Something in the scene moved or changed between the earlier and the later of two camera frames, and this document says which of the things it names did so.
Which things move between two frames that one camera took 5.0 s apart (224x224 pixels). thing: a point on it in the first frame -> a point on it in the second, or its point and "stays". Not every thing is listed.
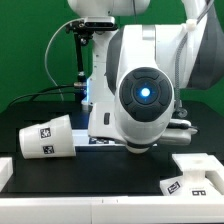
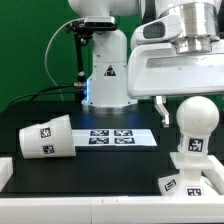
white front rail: (113, 210) stays
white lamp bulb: (137, 148) -> (196, 117)
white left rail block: (6, 170) stays
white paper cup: (47, 139) stays
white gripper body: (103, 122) -> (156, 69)
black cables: (41, 92) stays
